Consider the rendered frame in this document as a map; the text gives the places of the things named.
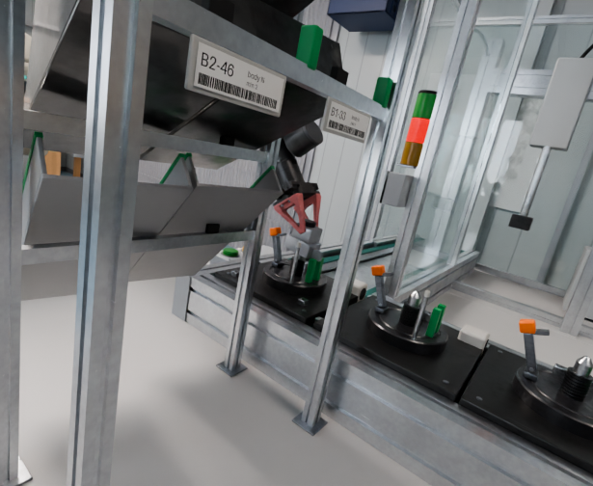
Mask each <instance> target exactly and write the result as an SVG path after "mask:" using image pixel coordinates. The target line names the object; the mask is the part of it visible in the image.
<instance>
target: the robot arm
mask: <svg viewBox="0 0 593 486"><path fill-rule="evenodd" d="M322 142H323V134H322V132H321V130H320V128H319V126H318V125H317V124H316V123H315V122H314V121H313V122H311V123H309V124H307V125H305V126H303V127H301V128H299V129H297V130H295V131H293V132H291V133H289V134H287V135H285V136H283V137H282V139H281V144H280V150H279V155H278V161H277V166H276V171H275V173H276V175H277V178H278V180H279V183H280V185H281V187H282V190H283V194H282V195H281V196H279V197H278V198H277V201H276V202H274V203H273V206H274V209H275V211H277V212H278V213H279V214H280V215H281V216H282V217H283V218H285V220H286V221H287V222H288V223H289V224H290V225H291V226H292V227H294V228H295V229H296V230H297V231H298V232H299V233H300V234H302V233H304V232H306V222H305V219H308V218H309V217H308V215H307V214H306V212H305V209H307V207H309V206H310V205H312V204H313V221H314V222H315V223H316V226H317V227H318V221H319V210H320V204H321V195H320V192H319V191H317V190H318V189H319V188H318V185H317V183H312V182H305V181H304V178H303V176H302V173H301V171H300V168H299V165H298V163H297V160H296V157H299V158H300V157H302V156H304V155H305V154H306V153H308V152H309V151H311V150H312V149H314V148H316V147H317V146H318V145H320V144H321V143H322ZM295 156H296V157H295ZM294 205H295V206H294ZM292 206H294V207H293V208H294V210H295V211H296V212H297V214H298V217H299V223H300V227H299V225H298V224H297V223H296V222H295V221H294V220H293V218H292V217H291V216H290V215H289V214H288V213H287V210H288V209H289V208H290V207H292Z"/></svg>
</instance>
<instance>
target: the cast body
mask: <svg viewBox="0 0 593 486"><path fill-rule="evenodd" d="M305 222H306V232H304V233H302V234H300V233H299V232H298V231H297V230H296V229H295V228H293V232H292V234H288V235H287V236H286V239H285V242H284V247H285V248H287V249H288V250H290V251H292V252H294V253H295V252H296V247H297V242H301V248H300V253H299V255H300V256H302V257H305V258H310V257H311V258H314V259H316V260H317V261H321V260H322V257H323V254H324V253H323V252H321V251H320V247H321V243H319V241H320V238H321V234H322V231H323V229H321V228H319V227H317V226H316V223H315V222H314V221H313V220H310V219H305Z"/></svg>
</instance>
